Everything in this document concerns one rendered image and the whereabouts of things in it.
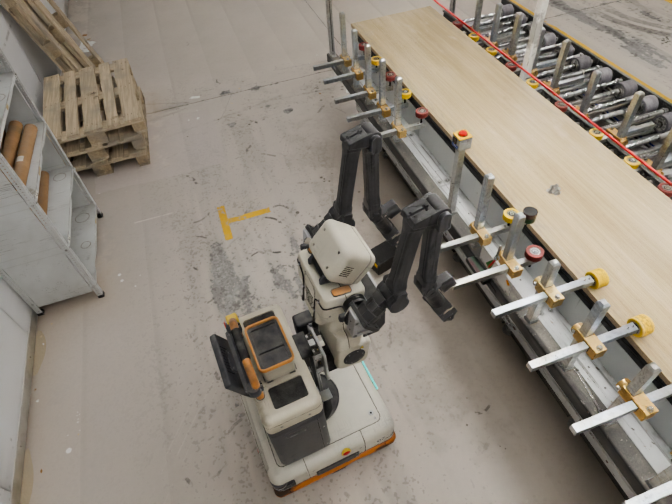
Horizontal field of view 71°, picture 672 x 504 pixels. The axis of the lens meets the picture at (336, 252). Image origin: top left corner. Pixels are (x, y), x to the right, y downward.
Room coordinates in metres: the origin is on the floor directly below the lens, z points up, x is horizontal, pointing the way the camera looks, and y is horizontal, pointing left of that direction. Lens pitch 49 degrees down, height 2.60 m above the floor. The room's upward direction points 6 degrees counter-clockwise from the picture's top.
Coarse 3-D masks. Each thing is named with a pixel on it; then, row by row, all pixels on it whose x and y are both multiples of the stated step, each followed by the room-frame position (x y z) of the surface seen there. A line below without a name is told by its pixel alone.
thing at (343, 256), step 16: (336, 224) 1.20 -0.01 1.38; (320, 240) 1.17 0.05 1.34; (336, 240) 1.12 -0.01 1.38; (352, 240) 1.13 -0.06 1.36; (320, 256) 1.11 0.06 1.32; (336, 256) 1.07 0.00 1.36; (352, 256) 1.05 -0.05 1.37; (368, 256) 1.08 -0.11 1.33; (336, 272) 1.03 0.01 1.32; (352, 272) 1.04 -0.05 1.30
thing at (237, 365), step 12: (228, 324) 1.14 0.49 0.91; (216, 336) 1.06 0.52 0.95; (228, 336) 1.09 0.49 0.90; (216, 348) 1.01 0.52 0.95; (228, 348) 1.04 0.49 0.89; (216, 360) 0.96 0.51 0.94; (228, 360) 0.96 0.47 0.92; (240, 360) 0.98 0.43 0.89; (228, 372) 0.90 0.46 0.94; (240, 372) 0.92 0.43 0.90; (228, 384) 0.84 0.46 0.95; (240, 384) 0.87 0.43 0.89; (252, 396) 0.82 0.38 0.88
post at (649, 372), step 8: (648, 368) 0.65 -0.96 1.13; (656, 368) 0.64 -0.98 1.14; (640, 376) 0.65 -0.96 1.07; (648, 376) 0.63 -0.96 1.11; (656, 376) 0.64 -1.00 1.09; (632, 384) 0.65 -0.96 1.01; (640, 384) 0.63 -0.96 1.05; (648, 384) 0.64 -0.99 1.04; (632, 392) 0.64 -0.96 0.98; (640, 392) 0.63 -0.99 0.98; (616, 400) 0.66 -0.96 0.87; (608, 408) 0.66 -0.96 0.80
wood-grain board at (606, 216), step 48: (384, 48) 3.46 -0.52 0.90; (432, 48) 3.38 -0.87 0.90; (480, 48) 3.30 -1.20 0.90; (432, 96) 2.74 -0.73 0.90; (480, 96) 2.68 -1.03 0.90; (528, 96) 2.62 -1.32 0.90; (480, 144) 2.19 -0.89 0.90; (528, 144) 2.14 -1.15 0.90; (576, 144) 2.10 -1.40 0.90; (528, 192) 1.76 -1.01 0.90; (576, 192) 1.72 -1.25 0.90; (624, 192) 1.68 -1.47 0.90; (576, 240) 1.40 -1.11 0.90; (624, 240) 1.37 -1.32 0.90; (624, 288) 1.11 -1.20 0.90
